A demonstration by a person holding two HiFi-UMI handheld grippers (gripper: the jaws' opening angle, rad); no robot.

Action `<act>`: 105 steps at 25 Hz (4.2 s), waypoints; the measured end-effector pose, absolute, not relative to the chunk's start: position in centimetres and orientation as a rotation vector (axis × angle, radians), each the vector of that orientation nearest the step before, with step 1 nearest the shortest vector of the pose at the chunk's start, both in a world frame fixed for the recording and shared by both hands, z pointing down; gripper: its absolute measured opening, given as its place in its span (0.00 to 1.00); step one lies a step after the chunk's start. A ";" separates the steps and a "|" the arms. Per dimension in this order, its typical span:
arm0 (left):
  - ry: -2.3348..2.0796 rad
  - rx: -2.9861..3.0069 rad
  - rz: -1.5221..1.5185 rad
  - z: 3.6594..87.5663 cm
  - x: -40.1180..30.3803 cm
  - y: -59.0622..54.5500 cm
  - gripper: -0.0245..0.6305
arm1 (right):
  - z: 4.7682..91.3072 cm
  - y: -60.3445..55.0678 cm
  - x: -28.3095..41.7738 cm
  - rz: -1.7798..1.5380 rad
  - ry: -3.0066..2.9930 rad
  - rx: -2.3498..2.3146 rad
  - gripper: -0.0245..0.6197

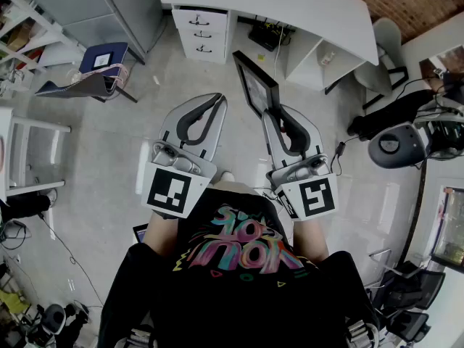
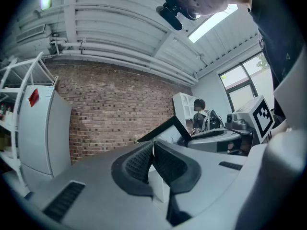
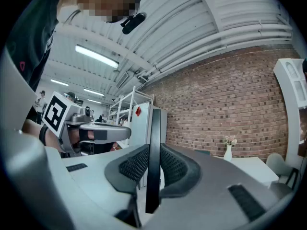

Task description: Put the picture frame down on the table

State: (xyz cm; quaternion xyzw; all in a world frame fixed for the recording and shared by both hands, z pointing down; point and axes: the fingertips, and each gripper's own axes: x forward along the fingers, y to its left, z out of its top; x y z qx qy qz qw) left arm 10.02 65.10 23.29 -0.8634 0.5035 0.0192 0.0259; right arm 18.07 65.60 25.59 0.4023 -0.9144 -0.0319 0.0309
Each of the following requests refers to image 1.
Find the white side table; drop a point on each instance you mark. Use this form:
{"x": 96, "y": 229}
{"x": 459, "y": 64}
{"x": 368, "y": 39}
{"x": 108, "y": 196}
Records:
{"x": 3, "y": 140}

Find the black picture frame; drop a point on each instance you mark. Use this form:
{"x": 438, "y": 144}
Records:
{"x": 253, "y": 82}

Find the laptop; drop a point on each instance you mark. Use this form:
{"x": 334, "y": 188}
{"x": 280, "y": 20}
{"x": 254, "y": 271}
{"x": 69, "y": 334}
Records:
{"x": 140, "y": 233}

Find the white chair black legs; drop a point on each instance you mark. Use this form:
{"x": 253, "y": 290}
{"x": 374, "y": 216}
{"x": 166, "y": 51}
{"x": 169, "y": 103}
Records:
{"x": 386, "y": 42}

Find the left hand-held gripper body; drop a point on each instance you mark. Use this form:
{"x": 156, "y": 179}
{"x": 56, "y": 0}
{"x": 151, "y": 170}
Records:
{"x": 168, "y": 194}

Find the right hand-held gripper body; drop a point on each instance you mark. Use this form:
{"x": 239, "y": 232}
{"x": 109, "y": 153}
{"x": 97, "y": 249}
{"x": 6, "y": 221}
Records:
{"x": 319, "y": 198}

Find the white drawer unit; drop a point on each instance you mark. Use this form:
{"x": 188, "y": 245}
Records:
{"x": 203, "y": 35}

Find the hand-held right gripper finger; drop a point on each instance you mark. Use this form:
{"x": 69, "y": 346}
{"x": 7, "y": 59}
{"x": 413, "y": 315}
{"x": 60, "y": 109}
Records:
{"x": 316, "y": 140}
{"x": 275, "y": 147}

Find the navy blue chair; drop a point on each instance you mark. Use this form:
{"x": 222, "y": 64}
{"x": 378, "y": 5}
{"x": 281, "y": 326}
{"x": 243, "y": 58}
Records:
{"x": 98, "y": 82}

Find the person's left forearm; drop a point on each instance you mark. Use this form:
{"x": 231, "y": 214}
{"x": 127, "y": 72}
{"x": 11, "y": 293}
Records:
{"x": 161, "y": 234}

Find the grey round machine base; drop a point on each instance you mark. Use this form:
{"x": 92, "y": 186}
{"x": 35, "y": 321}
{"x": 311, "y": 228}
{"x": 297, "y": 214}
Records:
{"x": 398, "y": 147}

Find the small white framed picture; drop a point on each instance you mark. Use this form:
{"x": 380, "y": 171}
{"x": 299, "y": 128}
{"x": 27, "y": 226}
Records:
{"x": 103, "y": 59}

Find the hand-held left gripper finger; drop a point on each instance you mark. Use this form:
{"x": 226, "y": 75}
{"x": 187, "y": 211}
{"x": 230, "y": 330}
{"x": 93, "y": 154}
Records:
{"x": 170, "y": 120}
{"x": 218, "y": 129}

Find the person's white shoe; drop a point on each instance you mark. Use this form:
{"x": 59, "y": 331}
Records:
{"x": 226, "y": 177}

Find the white storage shelf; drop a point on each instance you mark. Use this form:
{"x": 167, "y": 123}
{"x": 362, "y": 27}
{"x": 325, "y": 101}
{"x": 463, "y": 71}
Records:
{"x": 25, "y": 24}

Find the black router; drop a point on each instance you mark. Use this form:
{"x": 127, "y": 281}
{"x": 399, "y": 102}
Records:
{"x": 268, "y": 35}

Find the black printed t-shirt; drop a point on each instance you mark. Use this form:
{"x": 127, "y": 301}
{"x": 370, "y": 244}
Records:
{"x": 235, "y": 303}

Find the black office chair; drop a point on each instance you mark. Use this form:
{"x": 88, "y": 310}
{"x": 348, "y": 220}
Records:
{"x": 413, "y": 288}

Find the glass tank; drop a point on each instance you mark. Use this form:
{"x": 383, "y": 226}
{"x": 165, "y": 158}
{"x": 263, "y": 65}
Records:
{"x": 449, "y": 230}

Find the person's right forearm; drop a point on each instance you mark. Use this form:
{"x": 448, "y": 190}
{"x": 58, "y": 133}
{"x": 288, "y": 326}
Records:
{"x": 310, "y": 241}

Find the grey metal cabinet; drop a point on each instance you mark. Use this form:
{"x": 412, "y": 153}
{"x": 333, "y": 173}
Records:
{"x": 108, "y": 9}

